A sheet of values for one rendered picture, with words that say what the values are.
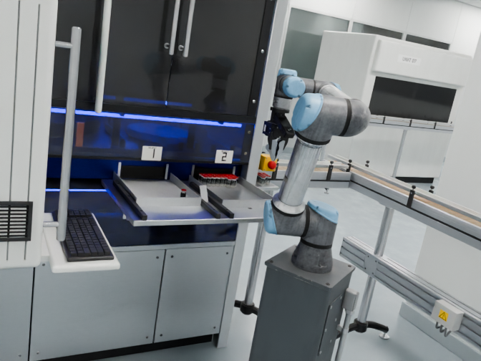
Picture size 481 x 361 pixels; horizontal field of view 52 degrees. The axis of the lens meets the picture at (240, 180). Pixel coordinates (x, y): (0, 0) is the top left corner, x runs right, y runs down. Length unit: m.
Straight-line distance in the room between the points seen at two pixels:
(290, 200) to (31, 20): 0.92
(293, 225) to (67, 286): 1.02
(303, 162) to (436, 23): 8.40
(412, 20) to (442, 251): 6.61
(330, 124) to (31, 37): 0.83
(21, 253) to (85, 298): 0.80
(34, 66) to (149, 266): 1.18
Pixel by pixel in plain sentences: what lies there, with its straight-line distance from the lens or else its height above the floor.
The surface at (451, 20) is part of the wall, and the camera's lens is 10.13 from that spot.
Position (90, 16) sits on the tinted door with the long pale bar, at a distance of 1.98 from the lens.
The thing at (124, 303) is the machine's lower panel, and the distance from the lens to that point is 2.35.
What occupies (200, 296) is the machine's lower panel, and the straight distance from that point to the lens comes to 2.48.
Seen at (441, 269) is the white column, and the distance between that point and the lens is 3.27.
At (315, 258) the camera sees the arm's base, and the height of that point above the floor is 0.84.
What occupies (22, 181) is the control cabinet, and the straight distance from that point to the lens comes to 1.45.
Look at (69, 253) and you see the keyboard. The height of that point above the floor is 0.82.
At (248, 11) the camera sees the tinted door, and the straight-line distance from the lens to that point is 2.21.
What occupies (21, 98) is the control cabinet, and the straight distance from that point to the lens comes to 1.40.
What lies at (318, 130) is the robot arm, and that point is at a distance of 1.48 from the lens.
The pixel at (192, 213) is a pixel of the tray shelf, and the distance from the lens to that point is 1.86.
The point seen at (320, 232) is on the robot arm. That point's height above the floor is 0.94.
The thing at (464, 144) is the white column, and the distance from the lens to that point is 3.15.
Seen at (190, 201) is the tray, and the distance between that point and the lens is 1.93.
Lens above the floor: 1.49
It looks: 15 degrees down
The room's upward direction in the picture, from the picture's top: 10 degrees clockwise
